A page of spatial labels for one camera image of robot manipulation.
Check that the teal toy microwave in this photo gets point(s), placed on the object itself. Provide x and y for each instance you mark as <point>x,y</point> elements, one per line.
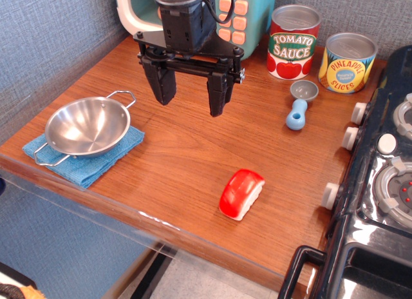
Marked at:
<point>250,21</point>

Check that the pineapple slices can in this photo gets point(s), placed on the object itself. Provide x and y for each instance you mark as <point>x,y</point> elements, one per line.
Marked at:
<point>347,62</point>

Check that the tomato sauce can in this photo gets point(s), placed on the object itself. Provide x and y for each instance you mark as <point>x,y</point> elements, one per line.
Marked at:
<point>292,40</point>

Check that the blue folded cloth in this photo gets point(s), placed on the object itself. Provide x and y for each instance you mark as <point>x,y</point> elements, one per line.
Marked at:
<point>82,171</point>

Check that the red and white toy sushi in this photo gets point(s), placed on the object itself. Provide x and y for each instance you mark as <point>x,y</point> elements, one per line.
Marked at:
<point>240,193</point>

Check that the white stove knob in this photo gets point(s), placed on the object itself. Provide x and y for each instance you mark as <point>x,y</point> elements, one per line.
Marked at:
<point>349,138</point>
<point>329,195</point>
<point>358,113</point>

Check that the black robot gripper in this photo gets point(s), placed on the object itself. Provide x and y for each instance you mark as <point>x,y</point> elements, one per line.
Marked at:
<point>189,43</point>

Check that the steel bowl with wire handles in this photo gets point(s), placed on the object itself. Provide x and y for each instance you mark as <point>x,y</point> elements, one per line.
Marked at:
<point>88,127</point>

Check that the white stove knob lower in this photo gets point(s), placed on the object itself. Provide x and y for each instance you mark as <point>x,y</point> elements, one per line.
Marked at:
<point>329,195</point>

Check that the black toy stove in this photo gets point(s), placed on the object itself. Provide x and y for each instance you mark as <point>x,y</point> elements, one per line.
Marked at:
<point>368,251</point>

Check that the white stove knob upper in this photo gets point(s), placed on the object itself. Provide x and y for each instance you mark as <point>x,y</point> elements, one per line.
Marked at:
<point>358,113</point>

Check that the white stove knob middle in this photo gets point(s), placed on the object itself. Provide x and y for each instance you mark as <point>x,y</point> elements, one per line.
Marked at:
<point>349,138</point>

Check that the blue and grey measuring spoon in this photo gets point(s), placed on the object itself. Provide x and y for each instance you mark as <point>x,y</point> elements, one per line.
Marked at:
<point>303,92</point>

